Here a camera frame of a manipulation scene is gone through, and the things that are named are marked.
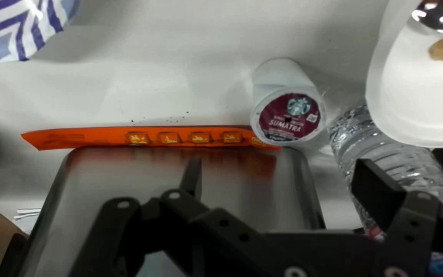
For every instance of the metal spoon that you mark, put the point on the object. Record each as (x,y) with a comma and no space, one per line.
(439,15)

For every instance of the blue patterned plate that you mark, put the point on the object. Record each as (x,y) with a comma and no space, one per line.
(11,24)

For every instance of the Starbucks Sumatra coffee pod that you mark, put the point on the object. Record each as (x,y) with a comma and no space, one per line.
(289,109)

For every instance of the white ceramic bowl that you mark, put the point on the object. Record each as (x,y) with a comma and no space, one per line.
(416,92)

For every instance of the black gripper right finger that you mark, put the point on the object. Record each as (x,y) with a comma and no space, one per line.
(411,230)

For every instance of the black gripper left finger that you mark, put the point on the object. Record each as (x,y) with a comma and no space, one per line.
(180,240)

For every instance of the clear plastic water bottle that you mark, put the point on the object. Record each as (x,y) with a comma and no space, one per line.
(385,153)

